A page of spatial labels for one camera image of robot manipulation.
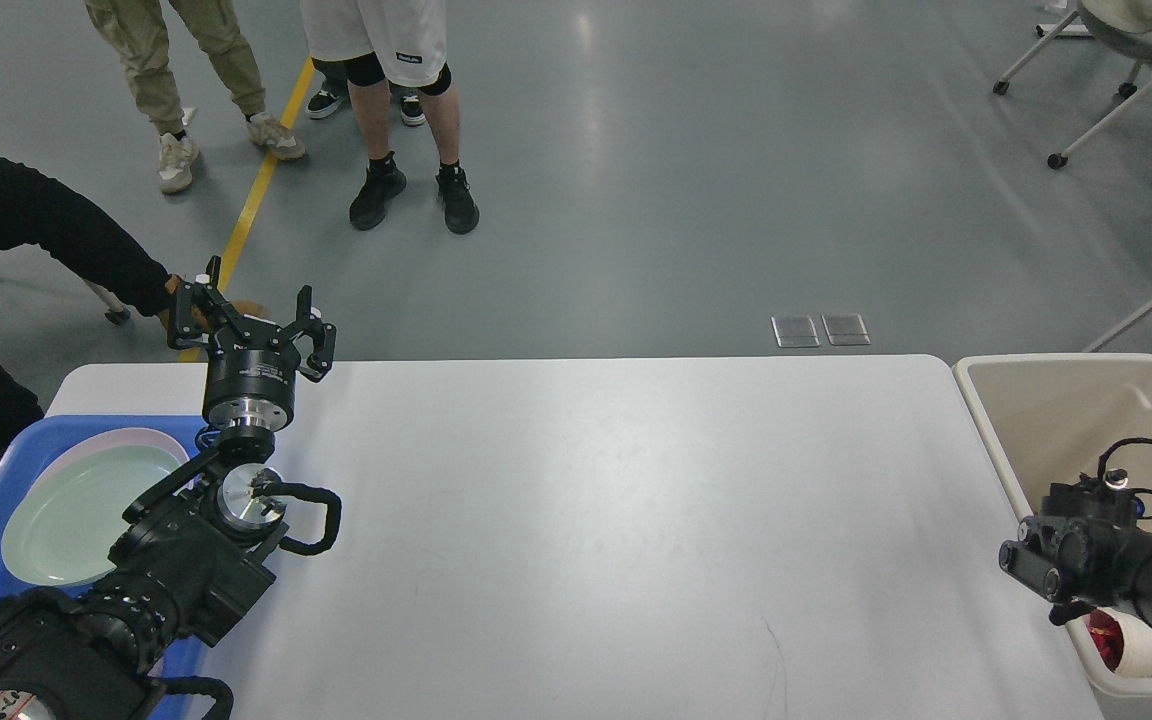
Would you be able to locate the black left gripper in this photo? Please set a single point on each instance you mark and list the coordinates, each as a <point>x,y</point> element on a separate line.
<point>253,386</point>

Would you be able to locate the green plate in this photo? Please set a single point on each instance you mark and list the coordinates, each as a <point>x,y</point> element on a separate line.
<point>62,531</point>

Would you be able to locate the crushed red soda can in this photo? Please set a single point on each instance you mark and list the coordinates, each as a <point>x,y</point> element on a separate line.
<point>1108,637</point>

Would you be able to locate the white paper cup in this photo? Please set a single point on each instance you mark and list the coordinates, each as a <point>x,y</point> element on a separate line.
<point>1135,655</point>

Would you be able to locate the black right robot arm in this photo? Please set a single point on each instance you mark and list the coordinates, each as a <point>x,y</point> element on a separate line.
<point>1084,550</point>

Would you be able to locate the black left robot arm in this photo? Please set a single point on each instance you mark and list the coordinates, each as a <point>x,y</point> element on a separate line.
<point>191,562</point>

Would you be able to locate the pink plate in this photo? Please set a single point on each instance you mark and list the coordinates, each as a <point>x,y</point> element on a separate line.
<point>115,438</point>

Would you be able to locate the person in beige trousers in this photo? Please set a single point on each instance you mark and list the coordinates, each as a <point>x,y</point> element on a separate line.
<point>136,31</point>

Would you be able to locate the blue plastic tray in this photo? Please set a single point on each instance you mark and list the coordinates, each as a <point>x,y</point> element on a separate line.
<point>46,440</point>

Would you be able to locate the metal floor socket plate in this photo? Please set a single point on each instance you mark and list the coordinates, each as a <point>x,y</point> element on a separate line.
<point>814,331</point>

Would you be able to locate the beige plastic bin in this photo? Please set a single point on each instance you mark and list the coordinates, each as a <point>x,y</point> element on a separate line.
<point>1047,418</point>

